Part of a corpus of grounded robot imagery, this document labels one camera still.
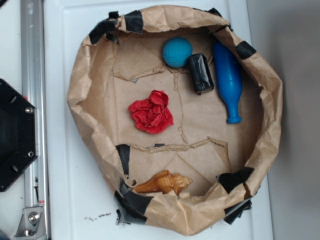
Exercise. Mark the crumpled red paper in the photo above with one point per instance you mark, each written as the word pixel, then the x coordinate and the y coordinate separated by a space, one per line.
pixel 152 115

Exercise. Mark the aluminium extrusion rail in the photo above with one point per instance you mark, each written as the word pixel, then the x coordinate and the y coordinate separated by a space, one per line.
pixel 36 181

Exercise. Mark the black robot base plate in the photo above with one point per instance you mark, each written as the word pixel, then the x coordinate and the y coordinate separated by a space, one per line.
pixel 17 135

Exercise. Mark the metal corner bracket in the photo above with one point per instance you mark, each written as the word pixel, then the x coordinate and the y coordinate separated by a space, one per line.
pixel 32 224

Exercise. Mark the black taped roll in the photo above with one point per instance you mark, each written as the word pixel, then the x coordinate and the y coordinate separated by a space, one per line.
pixel 200 73

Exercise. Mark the blue dimpled ball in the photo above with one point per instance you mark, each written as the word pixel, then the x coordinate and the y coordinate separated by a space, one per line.
pixel 176 51

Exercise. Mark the brown paper tray with tape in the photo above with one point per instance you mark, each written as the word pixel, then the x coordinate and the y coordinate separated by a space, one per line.
pixel 120 62

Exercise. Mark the blue plastic bowling pin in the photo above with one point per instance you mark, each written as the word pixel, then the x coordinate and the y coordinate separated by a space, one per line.
pixel 229 82

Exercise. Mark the brown conch seashell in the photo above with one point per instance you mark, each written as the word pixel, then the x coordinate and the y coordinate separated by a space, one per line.
pixel 164 182

